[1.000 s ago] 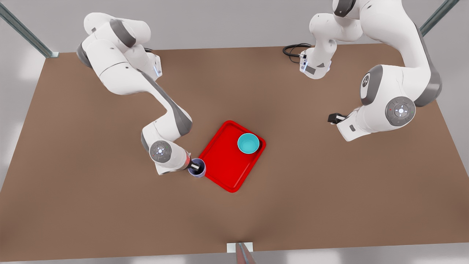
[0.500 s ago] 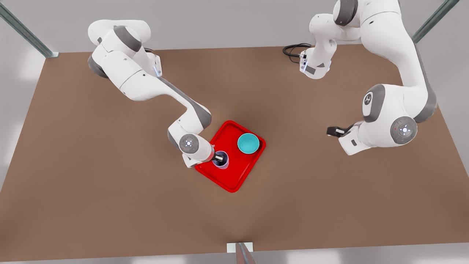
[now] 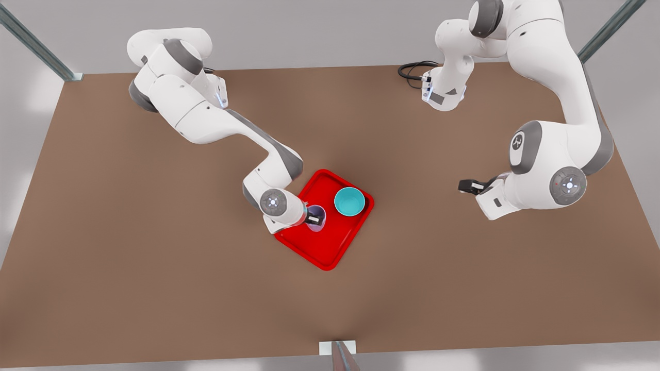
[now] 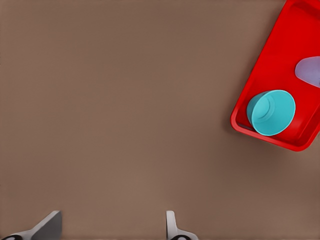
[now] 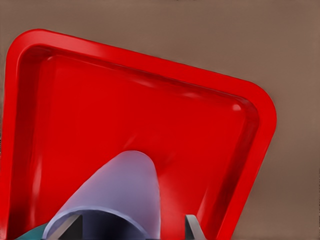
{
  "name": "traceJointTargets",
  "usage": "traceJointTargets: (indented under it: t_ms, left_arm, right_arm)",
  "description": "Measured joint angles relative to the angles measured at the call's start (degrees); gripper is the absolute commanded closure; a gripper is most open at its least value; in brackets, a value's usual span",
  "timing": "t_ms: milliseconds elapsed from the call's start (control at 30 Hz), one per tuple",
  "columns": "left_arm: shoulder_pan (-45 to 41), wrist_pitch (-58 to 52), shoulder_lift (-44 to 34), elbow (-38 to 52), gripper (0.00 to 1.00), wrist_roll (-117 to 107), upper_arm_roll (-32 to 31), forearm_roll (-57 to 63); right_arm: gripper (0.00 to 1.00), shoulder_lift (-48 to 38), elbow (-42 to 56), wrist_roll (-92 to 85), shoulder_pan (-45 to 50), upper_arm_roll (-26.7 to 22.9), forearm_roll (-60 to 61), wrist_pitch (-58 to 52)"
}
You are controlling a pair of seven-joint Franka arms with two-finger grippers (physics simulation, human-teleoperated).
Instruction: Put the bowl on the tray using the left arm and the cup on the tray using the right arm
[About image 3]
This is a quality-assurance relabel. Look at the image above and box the silver frame post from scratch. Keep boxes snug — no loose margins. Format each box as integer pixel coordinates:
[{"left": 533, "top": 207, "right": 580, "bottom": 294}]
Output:
[
  {"left": 319, "top": 340, "right": 362, "bottom": 371},
  {"left": 0, "top": 4, "right": 84, "bottom": 82},
  {"left": 576, "top": 0, "right": 647, "bottom": 63}
]

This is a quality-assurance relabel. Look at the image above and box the red plastic tray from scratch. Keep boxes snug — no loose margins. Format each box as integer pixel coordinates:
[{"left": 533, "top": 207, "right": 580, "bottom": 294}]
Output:
[{"left": 273, "top": 168, "right": 375, "bottom": 272}]

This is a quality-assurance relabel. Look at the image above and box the teal bowl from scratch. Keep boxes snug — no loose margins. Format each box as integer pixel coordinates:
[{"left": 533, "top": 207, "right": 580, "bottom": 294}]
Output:
[{"left": 334, "top": 187, "right": 367, "bottom": 217}]

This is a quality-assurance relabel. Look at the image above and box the purple translucent cup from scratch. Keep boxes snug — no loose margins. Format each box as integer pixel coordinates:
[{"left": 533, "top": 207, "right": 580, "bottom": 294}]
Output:
[{"left": 304, "top": 205, "right": 327, "bottom": 233}]

